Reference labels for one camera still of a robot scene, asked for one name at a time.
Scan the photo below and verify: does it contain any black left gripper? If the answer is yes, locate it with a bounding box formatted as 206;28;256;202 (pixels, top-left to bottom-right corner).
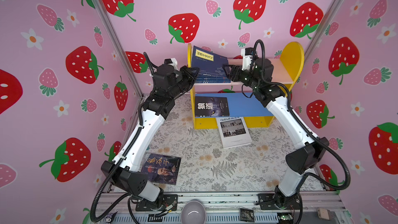
166;67;197;103

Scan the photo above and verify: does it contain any blue book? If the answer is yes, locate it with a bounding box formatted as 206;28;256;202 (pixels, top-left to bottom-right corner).
196;70;231;84

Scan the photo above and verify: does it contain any navy book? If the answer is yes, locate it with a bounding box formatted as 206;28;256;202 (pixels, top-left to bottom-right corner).
191;46;229;73

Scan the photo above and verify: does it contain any black wolf cover book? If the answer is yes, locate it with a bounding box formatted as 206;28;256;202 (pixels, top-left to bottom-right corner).
194;96;230;117

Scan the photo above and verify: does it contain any white photo cover book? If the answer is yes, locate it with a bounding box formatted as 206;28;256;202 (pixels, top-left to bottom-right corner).
216;117;252;149

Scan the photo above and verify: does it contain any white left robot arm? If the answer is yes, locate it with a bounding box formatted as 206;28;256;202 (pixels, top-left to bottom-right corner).
101;64;200;202

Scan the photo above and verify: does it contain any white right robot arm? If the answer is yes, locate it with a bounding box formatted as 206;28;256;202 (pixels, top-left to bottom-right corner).
223;58;329;201

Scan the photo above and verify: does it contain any yellow wooden bookshelf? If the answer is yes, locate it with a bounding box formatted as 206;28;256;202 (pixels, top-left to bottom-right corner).
190;41;304;130

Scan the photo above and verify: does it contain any dark portrait cover book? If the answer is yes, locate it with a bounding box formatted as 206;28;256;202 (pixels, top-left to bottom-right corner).
141;153;181;185

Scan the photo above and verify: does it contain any grey bowl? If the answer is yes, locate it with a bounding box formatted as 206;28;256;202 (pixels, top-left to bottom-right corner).
180;200;207;224

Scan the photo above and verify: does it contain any small black circuit board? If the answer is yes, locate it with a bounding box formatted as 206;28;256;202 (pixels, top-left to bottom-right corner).
239;208;255;223

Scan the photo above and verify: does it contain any black cartoon figurine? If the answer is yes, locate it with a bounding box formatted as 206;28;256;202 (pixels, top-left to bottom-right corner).
105;212;117;224

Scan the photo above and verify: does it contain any beige small box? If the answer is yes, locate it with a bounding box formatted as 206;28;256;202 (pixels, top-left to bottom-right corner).
317;208;332;220

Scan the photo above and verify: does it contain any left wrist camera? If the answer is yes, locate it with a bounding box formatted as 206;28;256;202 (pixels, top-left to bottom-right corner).
164;58;178;69

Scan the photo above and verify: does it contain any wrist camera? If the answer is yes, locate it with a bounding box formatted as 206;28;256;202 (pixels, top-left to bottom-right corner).
164;58;178;69
240;48;256;71

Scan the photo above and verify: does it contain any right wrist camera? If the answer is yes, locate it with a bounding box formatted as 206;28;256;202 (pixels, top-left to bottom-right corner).
240;48;256;71

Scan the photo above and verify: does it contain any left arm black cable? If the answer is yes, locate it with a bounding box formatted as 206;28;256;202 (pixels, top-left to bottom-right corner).
90;52;156;223

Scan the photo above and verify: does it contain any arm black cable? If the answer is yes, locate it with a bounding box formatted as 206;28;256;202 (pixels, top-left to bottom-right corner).
90;52;156;223
251;39;351;191

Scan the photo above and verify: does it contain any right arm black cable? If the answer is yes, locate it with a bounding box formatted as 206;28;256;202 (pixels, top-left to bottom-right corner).
251;39;351;191

